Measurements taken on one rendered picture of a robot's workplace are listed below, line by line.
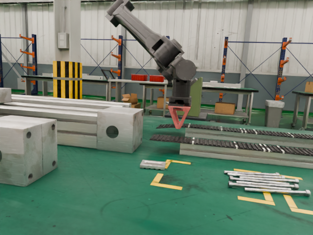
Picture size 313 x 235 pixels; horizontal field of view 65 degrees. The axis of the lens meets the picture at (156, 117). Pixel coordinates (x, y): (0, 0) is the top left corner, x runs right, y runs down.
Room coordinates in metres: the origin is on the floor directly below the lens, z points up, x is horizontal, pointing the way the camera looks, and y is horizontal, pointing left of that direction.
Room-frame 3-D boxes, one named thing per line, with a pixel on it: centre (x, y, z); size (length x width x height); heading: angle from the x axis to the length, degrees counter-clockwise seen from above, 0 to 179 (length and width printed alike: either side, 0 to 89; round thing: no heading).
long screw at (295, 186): (0.42, -0.20, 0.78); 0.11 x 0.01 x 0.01; 85
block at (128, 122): (0.63, 0.09, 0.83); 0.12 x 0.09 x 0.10; 170
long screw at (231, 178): (0.43, -0.19, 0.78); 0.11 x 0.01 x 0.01; 86
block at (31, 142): (0.43, 0.24, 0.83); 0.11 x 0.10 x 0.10; 169
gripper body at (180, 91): (0.78, -0.07, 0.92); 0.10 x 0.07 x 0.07; 170
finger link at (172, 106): (0.77, -0.07, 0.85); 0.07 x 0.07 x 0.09; 80
